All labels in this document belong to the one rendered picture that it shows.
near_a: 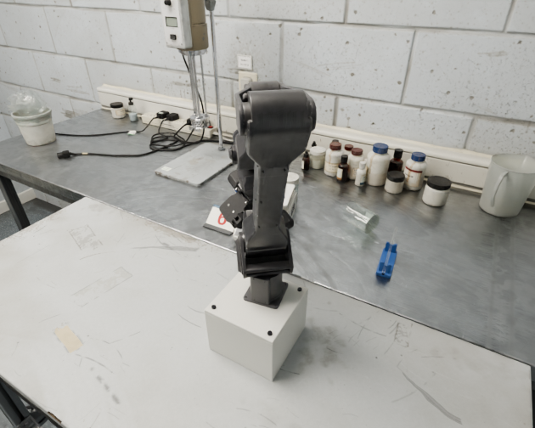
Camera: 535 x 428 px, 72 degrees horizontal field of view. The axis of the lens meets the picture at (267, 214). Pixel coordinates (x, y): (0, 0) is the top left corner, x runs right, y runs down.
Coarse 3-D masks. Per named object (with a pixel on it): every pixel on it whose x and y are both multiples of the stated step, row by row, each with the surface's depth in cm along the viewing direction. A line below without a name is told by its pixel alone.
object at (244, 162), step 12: (252, 84) 46; (264, 84) 46; (276, 84) 46; (240, 96) 43; (240, 108) 38; (312, 108) 39; (240, 120) 38; (240, 132) 39; (240, 144) 61; (240, 156) 61; (240, 168) 64; (252, 168) 65
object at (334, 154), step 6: (330, 144) 122; (336, 144) 122; (330, 150) 123; (336, 150) 122; (342, 150) 124; (330, 156) 122; (336, 156) 122; (330, 162) 124; (336, 162) 123; (324, 168) 127; (330, 168) 125; (336, 168) 124; (330, 174) 126; (336, 174) 126
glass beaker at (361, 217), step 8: (344, 208) 99; (352, 208) 98; (360, 208) 98; (344, 216) 100; (352, 216) 98; (360, 216) 96; (368, 216) 95; (376, 216) 96; (352, 224) 99; (360, 224) 96; (368, 224) 95; (376, 224) 98; (368, 232) 97
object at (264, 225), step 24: (264, 96) 38; (288, 96) 38; (264, 120) 37; (288, 120) 38; (312, 120) 38; (264, 144) 40; (288, 144) 40; (264, 168) 44; (288, 168) 45; (264, 192) 48; (264, 216) 53; (264, 240) 58
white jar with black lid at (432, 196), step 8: (432, 176) 111; (440, 176) 111; (432, 184) 107; (440, 184) 107; (448, 184) 107; (424, 192) 112; (432, 192) 108; (440, 192) 107; (448, 192) 108; (424, 200) 112; (432, 200) 109; (440, 200) 108
